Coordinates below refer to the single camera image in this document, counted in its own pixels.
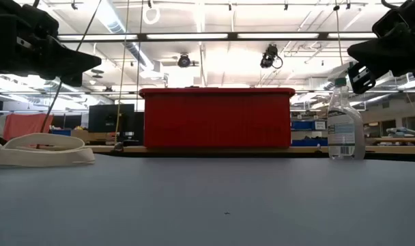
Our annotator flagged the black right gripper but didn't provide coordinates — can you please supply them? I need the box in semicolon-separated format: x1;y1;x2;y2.
347;0;415;95

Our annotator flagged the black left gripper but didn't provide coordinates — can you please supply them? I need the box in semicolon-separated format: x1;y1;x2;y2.
0;0;102;87

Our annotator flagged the blue storage bin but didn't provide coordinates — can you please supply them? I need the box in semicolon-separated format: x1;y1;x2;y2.
291;138;328;147
291;120;328;131

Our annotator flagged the red plastic laundry bin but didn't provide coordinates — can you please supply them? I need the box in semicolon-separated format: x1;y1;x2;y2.
139;87;296;149

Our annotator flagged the black computer monitor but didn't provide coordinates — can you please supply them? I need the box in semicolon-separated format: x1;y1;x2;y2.
88;104;136;134

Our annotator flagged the pale blue bundle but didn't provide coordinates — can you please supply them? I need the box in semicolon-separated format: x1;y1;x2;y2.
386;126;415;137

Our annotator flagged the orange red cloth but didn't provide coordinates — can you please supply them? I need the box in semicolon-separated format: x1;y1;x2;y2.
3;113;54;141

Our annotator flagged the clear plastic spray bottle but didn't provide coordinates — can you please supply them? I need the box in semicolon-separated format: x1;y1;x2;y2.
326;63;366;161

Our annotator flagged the light wooden desk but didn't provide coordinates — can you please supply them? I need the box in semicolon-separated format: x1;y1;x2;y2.
86;145;415;155

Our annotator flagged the cream canvas tote bag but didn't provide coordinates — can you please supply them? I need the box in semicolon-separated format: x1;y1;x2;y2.
0;132;96;168

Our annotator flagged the round black ceiling device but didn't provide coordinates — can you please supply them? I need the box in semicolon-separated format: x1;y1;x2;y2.
177;53;191;68

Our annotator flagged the thin hanging cord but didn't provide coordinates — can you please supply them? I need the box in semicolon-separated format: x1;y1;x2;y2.
332;3;343;66

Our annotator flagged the long black cable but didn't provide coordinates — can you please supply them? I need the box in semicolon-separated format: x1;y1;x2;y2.
35;0;103;150

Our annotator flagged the yellow hanging rope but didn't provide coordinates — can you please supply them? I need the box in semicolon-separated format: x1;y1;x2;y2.
113;0;130;144

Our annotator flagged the silver ventilation duct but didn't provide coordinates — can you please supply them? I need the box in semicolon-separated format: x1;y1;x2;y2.
94;0;156;69

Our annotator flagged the white hanging ring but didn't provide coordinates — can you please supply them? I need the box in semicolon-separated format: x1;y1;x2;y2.
142;6;161;25

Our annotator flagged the black overhead camera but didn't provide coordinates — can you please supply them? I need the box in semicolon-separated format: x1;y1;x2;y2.
260;43;283;69

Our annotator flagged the black overhead frame bar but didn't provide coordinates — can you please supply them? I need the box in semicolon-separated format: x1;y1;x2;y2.
57;32;377;42

